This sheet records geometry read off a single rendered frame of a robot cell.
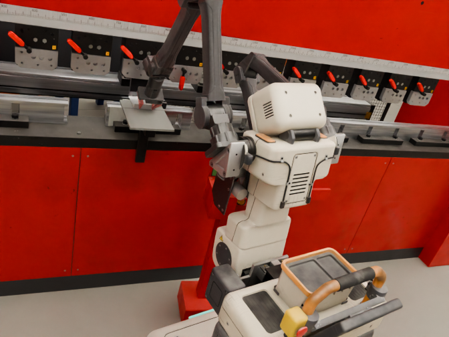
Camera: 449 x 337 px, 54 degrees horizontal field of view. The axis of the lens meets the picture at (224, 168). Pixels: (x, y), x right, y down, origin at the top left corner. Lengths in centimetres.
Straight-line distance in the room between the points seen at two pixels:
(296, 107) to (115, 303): 146
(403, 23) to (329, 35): 42
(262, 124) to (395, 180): 158
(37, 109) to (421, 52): 191
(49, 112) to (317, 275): 125
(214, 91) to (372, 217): 179
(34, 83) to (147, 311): 123
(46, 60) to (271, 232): 108
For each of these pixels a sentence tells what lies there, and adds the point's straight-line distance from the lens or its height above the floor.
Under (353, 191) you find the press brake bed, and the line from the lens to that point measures 268.
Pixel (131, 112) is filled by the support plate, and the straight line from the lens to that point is 188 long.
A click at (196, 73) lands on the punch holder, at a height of 116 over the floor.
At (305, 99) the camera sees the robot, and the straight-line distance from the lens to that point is 140.
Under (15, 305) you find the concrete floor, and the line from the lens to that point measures 239.
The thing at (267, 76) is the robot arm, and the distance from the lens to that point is 179.
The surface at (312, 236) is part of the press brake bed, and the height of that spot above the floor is 27.
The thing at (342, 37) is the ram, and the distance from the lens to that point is 227.
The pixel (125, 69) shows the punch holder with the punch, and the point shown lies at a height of 115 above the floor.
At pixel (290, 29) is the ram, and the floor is 141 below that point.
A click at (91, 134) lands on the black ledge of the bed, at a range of 194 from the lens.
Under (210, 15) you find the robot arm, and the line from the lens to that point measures 139.
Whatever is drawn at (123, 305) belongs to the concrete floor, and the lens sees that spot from 238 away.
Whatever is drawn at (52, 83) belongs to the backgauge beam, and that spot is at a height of 95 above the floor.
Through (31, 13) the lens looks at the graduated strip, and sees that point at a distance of 183.
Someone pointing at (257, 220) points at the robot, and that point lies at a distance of 151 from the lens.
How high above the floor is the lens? 177
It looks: 29 degrees down
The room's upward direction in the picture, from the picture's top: 15 degrees clockwise
